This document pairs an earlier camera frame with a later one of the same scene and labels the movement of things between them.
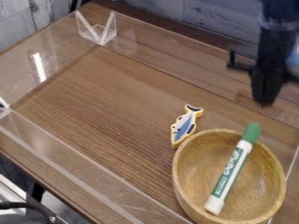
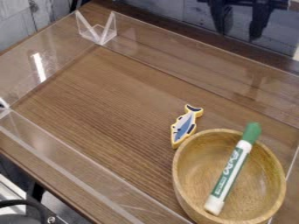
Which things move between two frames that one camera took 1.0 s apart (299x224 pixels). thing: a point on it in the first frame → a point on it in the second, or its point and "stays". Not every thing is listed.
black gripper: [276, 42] → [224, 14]
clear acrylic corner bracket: [98, 33] stays
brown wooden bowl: [201, 159] stays
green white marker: [217, 201] stays
